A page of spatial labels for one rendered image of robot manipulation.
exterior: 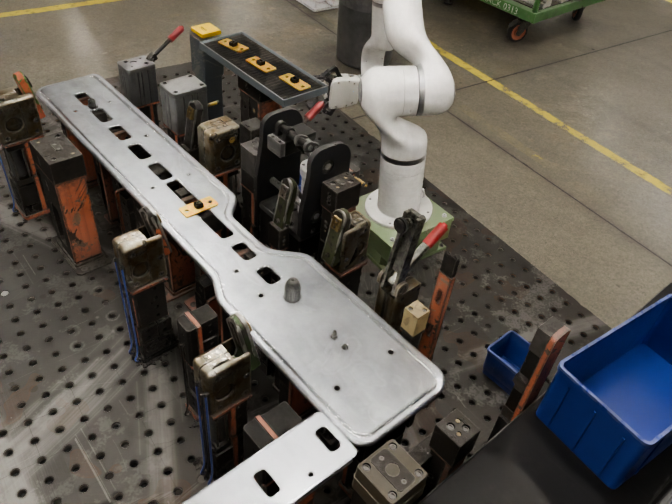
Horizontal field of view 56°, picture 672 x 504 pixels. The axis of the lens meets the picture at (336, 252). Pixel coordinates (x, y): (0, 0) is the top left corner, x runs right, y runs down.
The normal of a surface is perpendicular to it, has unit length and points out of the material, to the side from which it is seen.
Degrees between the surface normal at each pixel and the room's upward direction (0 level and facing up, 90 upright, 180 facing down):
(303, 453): 0
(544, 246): 0
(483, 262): 0
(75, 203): 90
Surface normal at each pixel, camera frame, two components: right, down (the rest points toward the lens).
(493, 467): 0.08, -0.74
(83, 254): 0.65, 0.55
